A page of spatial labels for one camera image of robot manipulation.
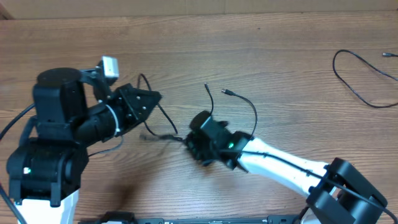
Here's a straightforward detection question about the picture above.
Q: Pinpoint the black usb cable long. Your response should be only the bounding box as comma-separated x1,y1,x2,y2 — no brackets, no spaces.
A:
136,73,187,144

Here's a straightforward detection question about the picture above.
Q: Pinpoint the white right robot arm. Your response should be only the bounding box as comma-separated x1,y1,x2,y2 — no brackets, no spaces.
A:
186,111,390,223

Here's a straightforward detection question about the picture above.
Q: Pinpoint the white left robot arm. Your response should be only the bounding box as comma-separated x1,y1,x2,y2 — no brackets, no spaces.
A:
6,68,161,223

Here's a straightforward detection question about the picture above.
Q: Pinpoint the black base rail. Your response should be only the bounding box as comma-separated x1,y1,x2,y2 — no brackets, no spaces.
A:
78,212,300,224

